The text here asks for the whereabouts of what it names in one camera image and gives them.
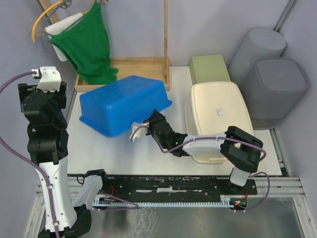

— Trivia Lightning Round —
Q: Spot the blue plastic tub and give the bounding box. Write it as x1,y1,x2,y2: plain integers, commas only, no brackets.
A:
79,75,172,137

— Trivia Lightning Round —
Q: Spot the cream plastic basket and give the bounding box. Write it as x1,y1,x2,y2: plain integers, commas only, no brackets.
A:
184,81,255,164

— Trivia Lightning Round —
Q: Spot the pale green plastic tray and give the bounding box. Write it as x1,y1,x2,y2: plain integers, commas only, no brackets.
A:
189,55,230,85

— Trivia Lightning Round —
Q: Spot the grey slotted laundry basket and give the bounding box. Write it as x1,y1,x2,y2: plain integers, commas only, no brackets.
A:
240,57,309,130

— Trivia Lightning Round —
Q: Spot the grey round plastic bin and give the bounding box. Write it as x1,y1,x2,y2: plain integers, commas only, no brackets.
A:
228,27,287,78

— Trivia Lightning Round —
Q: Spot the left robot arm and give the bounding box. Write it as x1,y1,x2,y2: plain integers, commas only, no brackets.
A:
18,82,109,238

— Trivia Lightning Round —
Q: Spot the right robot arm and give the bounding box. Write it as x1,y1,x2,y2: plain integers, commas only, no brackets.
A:
145,110,266,194

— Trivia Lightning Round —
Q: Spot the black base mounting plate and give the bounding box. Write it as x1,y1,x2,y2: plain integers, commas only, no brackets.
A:
102,175,257,197

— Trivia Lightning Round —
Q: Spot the green cloth garment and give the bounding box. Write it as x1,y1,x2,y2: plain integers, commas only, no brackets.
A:
50,2,118,85

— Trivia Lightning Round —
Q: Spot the white towel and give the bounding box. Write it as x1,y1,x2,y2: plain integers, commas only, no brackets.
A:
45,12,83,61

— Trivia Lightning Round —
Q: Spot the yellow clothes hanger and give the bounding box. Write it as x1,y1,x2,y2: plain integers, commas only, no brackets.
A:
31,0,62,43

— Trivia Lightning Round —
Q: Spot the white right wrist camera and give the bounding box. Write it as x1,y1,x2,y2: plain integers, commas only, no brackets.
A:
129,122,149,141

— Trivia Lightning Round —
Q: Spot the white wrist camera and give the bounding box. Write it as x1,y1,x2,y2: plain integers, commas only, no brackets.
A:
31,66,61,93
129,122,149,141

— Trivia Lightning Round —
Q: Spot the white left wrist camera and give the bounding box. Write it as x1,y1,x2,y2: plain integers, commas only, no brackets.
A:
31,66,61,93

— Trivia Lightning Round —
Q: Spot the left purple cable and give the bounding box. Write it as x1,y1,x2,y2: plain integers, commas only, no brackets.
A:
0,70,141,238

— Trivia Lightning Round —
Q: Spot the wooden frame tray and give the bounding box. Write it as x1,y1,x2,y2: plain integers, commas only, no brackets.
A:
74,57,171,93

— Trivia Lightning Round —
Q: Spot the light blue cable duct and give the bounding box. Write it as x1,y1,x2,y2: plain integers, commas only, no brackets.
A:
93,192,244,208

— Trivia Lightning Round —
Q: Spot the wooden slanted post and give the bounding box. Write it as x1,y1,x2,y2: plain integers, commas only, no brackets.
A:
36,0,60,30

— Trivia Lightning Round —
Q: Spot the wooden upright post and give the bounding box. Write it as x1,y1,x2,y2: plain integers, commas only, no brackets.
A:
163,0,169,59

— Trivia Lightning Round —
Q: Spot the aluminium frame rail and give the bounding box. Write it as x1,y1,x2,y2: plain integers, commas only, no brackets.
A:
36,176,305,198

